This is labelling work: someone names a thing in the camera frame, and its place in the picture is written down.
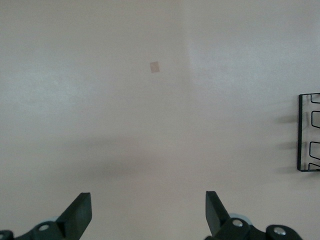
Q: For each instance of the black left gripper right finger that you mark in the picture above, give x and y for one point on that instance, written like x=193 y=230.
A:
x=215 y=215

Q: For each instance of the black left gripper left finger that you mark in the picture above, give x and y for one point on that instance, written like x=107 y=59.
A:
x=77 y=215

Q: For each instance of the small brown tape square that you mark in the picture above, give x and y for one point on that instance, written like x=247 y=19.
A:
x=155 y=67

